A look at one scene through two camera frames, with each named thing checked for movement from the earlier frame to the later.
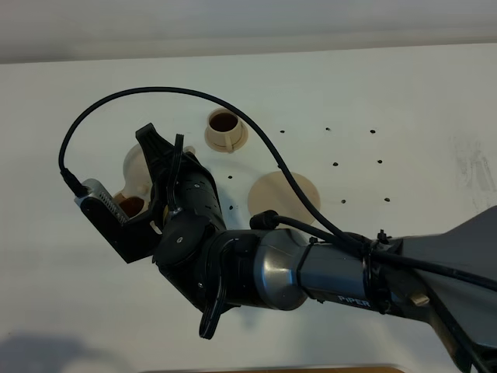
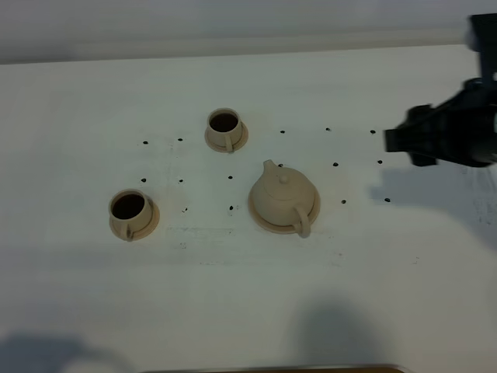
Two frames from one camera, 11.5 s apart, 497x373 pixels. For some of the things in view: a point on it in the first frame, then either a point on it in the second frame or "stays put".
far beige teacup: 224,127 stays put
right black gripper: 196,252 -> 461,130
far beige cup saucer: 238,146 stays put
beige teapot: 137,173 -> 284,196
